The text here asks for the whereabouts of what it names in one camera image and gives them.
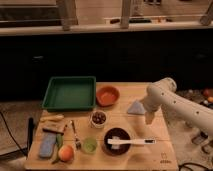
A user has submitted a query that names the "white cup of grapes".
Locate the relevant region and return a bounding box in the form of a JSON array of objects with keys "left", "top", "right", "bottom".
[{"left": 90, "top": 110, "right": 107, "bottom": 128}]

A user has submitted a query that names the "wooden brush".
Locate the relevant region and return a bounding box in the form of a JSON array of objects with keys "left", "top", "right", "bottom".
[{"left": 42, "top": 123, "right": 66, "bottom": 134}]

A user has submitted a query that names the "green plastic tray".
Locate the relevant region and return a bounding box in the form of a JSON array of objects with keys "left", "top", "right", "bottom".
[{"left": 42, "top": 76, "right": 96, "bottom": 112}]

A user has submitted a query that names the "light blue towel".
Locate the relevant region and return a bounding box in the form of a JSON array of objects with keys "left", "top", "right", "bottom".
[{"left": 127, "top": 100, "right": 146, "bottom": 115}]

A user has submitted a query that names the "orange peach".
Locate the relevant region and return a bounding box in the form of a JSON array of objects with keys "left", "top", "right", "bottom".
[{"left": 58, "top": 145, "right": 74, "bottom": 162}]

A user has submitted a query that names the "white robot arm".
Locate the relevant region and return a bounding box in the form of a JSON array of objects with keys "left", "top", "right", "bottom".
[{"left": 141, "top": 77, "right": 213, "bottom": 136}]

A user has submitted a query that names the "dark brown bowl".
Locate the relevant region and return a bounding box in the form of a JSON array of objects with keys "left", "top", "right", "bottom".
[{"left": 103, "top": 127, "right": 132, "bottom": 157}]

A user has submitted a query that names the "red bowl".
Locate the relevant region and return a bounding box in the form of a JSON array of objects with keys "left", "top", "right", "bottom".
[{"left": 96, "top": 86, "right": 120, "bottom": 107}]

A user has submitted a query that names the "black cable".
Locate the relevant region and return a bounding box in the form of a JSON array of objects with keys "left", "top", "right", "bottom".
[{"left": 0, "top": 110, "right": 28, "bottom": 158}]

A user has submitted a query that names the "green plastic cup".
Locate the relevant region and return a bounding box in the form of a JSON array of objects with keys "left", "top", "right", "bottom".
[{"left": 82, "top": 137, "right": 97, "bottom": 154}]

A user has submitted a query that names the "silver fork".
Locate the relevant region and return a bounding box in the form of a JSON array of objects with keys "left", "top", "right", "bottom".
[{"left": 71, "top": 120, "right": 81, "bottom": 150}]

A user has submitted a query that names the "blue sponge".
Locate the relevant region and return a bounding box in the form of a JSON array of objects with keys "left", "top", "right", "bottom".
[{"left": 39, "top": 133, "right": 56, "bottom": 158}]

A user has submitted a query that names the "green pea pod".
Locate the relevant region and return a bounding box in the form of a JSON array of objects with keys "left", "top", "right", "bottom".
[{"left": 51, "top": 134, "right": 63, "bottom": 164}]

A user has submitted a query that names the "yellow banana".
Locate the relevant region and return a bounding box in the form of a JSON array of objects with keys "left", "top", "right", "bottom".
[{"left": 40, "top": 114, "right": 64, "bottom": 122}]

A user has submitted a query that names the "white spatula black handle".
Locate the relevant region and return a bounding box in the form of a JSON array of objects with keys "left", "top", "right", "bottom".
[{"left": 107, "top": 139, "right": 156, "bottom": 145}]

